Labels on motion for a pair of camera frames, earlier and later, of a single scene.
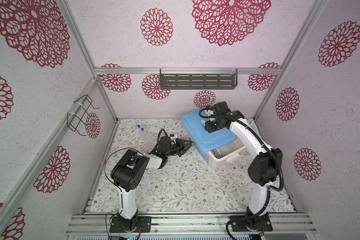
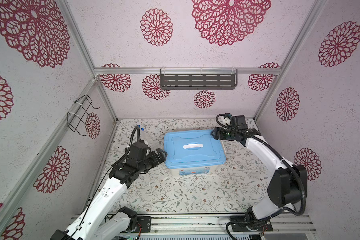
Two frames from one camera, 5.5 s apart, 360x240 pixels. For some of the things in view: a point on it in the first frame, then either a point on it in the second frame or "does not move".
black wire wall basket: x=79 y=111 does not move
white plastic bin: x=216 y=158 → x=197 y=171
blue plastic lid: x=194 y=126 → x=191 y=148
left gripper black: x=182 y=145 → x=161 y=158
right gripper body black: x=213 y=125 → x=228 y=134
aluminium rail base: x=191 y=225 does not move
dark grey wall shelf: x=198 y=78 does not move
